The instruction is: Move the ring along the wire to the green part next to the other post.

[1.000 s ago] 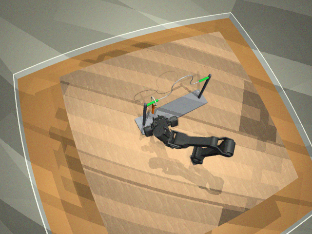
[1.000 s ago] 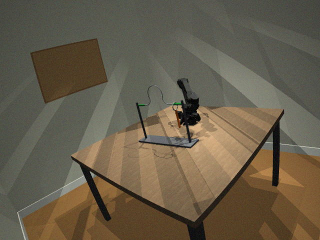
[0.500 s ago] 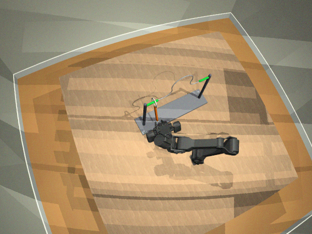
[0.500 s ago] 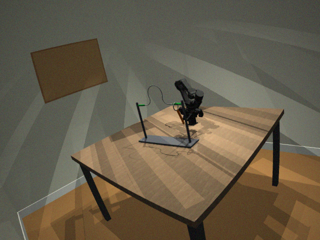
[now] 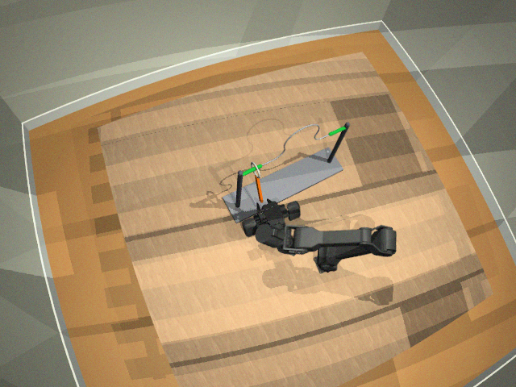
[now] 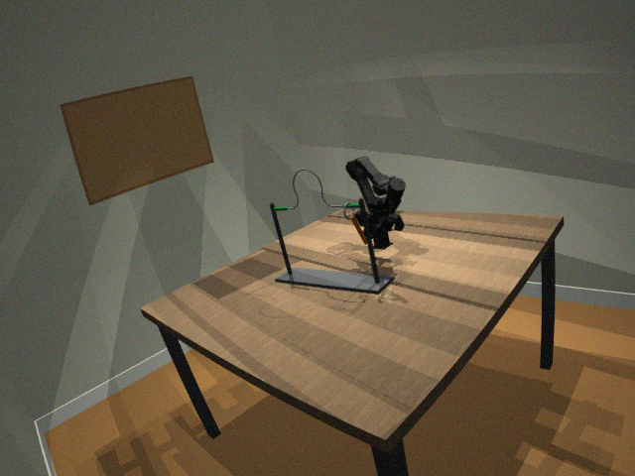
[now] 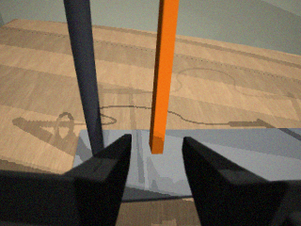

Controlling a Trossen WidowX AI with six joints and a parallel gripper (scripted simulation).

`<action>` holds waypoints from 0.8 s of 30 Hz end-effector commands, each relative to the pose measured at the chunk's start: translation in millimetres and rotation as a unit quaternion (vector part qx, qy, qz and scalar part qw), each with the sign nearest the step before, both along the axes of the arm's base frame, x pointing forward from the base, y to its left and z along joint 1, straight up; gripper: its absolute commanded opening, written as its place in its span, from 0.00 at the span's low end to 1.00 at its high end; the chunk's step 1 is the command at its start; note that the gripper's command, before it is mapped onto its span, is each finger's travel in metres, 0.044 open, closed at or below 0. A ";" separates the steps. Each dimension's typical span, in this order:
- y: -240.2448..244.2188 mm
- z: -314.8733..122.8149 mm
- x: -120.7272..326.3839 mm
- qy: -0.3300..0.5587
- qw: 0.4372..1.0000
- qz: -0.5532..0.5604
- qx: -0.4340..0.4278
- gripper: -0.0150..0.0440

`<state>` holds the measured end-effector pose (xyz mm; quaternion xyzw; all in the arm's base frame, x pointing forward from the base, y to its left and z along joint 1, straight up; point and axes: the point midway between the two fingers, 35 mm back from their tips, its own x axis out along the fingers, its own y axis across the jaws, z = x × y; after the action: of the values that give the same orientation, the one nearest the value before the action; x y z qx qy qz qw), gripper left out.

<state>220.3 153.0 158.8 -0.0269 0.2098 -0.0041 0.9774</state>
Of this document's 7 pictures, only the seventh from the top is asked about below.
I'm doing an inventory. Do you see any orange bar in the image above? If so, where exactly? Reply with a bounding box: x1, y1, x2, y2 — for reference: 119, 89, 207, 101
149, 0, 180, 154

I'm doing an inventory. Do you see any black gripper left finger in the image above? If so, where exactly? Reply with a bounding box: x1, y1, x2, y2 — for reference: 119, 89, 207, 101
0, 134, 132, 226

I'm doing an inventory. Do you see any grey wire loop game on base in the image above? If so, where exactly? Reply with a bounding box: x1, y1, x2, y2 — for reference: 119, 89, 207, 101
63, 0, 301, 203

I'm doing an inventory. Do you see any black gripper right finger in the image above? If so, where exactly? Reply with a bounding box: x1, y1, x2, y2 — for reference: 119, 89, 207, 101
182, 137, 301, 226

